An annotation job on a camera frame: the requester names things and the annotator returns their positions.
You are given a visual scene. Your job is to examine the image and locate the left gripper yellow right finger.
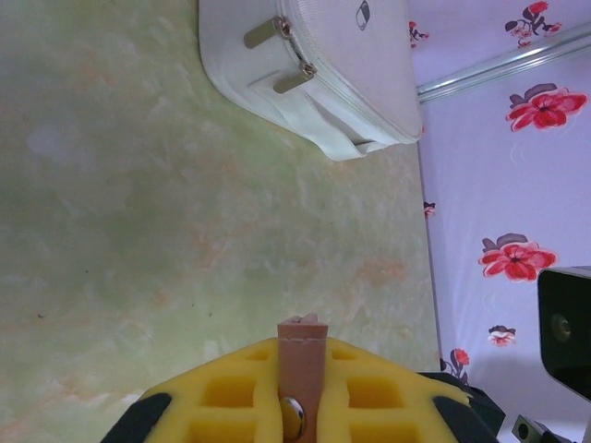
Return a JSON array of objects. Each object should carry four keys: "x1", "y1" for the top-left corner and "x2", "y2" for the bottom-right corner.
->
[{"x1": 318, "y1": 335, "x2": 476, "y2": 443}]

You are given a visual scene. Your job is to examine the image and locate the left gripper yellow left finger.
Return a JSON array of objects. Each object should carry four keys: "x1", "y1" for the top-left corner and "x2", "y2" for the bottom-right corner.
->
[{"x1": 103, "y1": 335, "x2": 283, "y2": 443}]

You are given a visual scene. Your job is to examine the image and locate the white zippered pouch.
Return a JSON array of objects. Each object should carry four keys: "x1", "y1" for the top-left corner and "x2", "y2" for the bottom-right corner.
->
[{"x1": 198, "y1": 0, "x2": 425, "y2": 162}]

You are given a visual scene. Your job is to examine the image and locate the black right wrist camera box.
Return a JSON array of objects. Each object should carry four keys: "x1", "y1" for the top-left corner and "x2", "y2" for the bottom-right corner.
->
[{"x1": 537, "y1": 265, "x2": 591, "y2": 403}]

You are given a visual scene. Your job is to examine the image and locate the aluminium corner post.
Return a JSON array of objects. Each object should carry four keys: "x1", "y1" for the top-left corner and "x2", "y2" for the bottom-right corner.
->
[{"x1": 416, "y1": 20, "x2": 591, "y2": 102}]

